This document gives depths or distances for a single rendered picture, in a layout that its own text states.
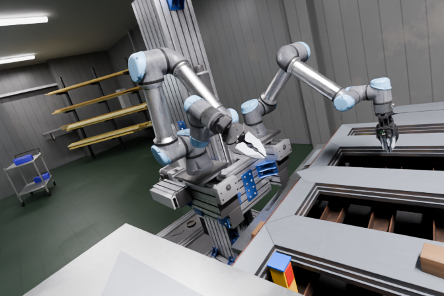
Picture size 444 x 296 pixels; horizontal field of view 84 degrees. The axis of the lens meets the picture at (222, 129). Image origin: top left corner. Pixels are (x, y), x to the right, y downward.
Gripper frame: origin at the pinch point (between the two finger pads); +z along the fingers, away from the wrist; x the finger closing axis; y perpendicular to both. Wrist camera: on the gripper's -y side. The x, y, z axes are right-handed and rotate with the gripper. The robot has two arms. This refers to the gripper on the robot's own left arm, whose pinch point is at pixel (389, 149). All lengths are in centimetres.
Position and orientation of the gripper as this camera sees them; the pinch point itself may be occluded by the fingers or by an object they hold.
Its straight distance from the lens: 146.1
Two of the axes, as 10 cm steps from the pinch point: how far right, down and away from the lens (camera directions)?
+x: 7.5, -0.5, -6.6
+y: -6.1, 3.5, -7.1
